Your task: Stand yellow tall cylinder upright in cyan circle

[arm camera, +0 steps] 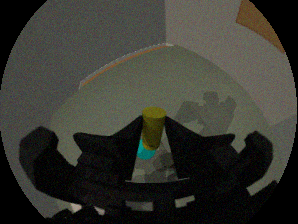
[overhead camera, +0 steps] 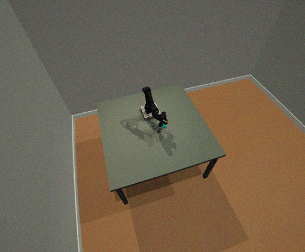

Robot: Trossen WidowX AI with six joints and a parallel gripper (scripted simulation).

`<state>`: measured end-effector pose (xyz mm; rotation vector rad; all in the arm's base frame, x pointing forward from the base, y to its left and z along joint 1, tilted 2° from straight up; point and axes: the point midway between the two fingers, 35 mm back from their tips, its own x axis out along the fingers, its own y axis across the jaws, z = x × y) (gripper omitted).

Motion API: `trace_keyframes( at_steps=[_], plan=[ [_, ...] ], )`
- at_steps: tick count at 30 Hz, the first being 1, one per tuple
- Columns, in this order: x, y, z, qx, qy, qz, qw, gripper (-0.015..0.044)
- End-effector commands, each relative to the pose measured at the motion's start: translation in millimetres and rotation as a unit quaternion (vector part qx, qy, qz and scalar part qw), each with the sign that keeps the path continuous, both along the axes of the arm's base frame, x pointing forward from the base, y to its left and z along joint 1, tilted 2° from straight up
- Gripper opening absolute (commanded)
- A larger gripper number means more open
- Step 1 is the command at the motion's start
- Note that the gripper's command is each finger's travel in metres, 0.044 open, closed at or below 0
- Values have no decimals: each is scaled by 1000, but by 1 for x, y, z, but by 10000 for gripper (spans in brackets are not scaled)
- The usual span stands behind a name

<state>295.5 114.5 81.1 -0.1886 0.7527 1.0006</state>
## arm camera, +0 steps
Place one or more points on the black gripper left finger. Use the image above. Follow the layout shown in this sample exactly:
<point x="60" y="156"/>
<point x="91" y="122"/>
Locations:
<point x="122" y="146"/>

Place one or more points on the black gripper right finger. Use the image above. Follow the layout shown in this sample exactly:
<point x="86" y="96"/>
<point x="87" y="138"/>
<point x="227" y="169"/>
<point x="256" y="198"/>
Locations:
<point x="188" y="147"/>

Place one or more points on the cyan circle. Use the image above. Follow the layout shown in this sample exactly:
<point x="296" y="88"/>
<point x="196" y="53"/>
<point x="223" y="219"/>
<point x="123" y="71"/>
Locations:
<point x="144" y="153"/>

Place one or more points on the yellow cylinder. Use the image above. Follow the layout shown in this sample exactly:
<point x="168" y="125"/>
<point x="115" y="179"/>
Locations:
<point x="153" y="121"/>

